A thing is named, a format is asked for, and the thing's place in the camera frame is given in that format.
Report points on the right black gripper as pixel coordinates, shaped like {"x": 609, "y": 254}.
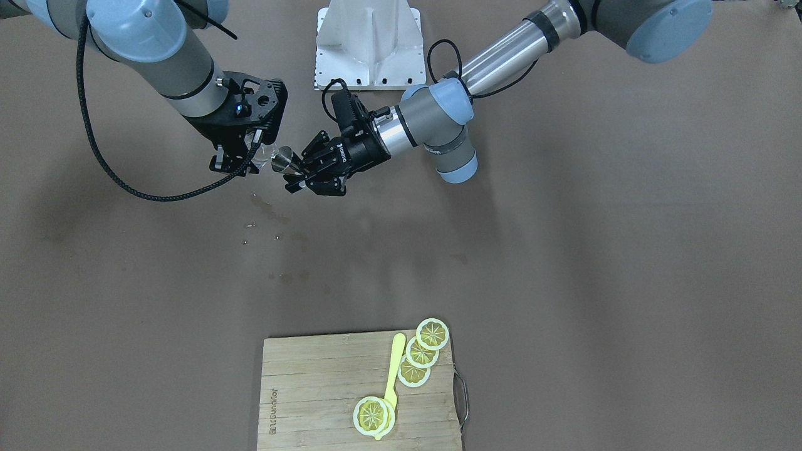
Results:
{"x": 211, "y": 129}

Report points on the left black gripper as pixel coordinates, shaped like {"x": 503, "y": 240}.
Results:
{"x": 358, "y": 152}

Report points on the steel measuring jigger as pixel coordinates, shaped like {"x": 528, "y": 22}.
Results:
{"x": 284, "y": 161}

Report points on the clear glass cup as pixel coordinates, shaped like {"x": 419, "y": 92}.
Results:
{"x": 262, "y": 159}

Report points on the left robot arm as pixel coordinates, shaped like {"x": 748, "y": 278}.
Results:
{"x": 436, "y": 116}

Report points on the yellow plastic spoon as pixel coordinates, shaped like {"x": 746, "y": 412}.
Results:
{"x": 390, "y": 396}

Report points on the lemon slice middle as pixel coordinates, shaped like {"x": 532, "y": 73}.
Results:
{"x": 419, "y": 356}

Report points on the wooden cutting board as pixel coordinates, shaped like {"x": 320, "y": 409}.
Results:
{"x": 311, "y": 384}

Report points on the lemon slice on spoon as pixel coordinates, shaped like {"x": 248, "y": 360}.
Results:
{"x": 373, "y": 417}

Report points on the brown table mat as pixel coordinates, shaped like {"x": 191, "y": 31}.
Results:
{"x": 623, "y": 272}

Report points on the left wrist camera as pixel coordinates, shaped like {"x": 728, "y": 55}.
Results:
{"x": 351, "y": 116}

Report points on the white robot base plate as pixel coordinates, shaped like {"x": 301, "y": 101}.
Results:
{"x": 371, "y": 45}

